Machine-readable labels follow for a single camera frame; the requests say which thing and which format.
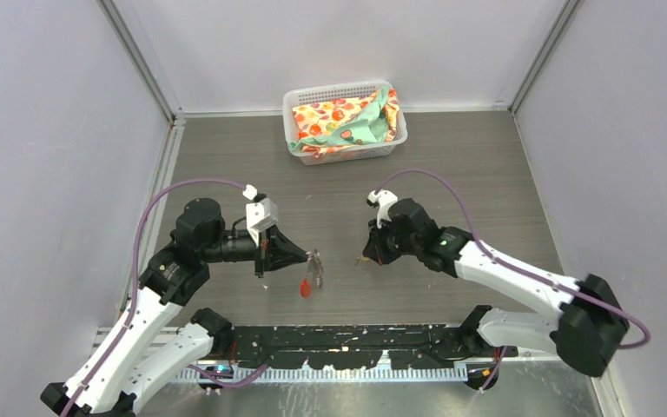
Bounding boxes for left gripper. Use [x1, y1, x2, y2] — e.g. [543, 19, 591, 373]
[201, 222, 307, 277]

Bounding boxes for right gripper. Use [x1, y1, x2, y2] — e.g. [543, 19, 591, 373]
[364, 215, 420, 266]

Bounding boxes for metal key holder red handle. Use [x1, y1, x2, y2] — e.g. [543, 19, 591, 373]
[299, 249, 324, 298]

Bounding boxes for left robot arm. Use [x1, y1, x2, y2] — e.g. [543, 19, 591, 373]
[40, 196, 308, 416]

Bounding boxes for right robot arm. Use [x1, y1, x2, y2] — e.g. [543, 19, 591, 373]
[362, 190, 630, 378]

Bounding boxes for white plastic basket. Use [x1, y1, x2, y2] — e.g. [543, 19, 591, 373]
[282, 80, 407, 165]

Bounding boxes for colourful patterned cloth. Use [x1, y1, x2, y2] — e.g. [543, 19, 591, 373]
[288, 87, 400, 159]

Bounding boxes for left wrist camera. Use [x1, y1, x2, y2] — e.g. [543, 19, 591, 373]
[246, 198, 279, 232]

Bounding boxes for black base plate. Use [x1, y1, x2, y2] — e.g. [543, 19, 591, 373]
[202, 324, 499, 370]

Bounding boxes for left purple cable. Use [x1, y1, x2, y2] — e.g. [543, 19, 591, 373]
[56, 177, 280, 417]

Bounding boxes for purple cable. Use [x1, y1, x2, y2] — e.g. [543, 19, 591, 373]
[56, 177, 280, 417]
[370, 169, 652, 394]

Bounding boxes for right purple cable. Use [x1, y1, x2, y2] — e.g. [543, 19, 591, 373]
[370, 169, 652, 394]

